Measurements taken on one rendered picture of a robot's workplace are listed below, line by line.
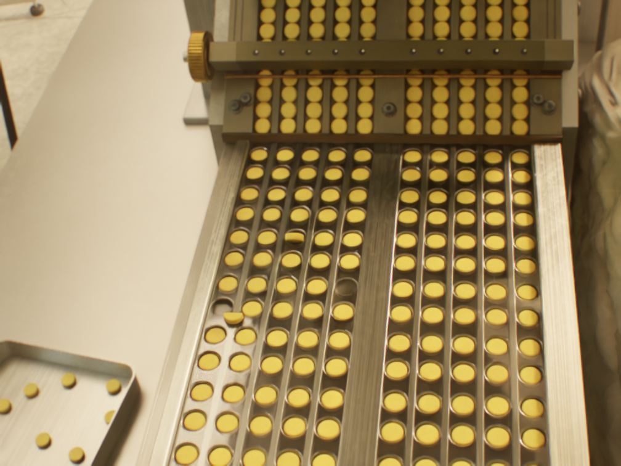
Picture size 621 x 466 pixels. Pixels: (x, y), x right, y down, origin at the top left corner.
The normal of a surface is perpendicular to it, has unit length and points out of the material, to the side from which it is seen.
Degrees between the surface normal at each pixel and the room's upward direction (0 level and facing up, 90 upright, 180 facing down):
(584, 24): 90
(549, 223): 0
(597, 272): 47
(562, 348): 0
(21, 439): 0
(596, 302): 69
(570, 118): 38
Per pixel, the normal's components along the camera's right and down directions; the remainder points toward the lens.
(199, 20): -0.12, 0.72
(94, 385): -0.10, -0.70
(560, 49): -0.15, -0.11
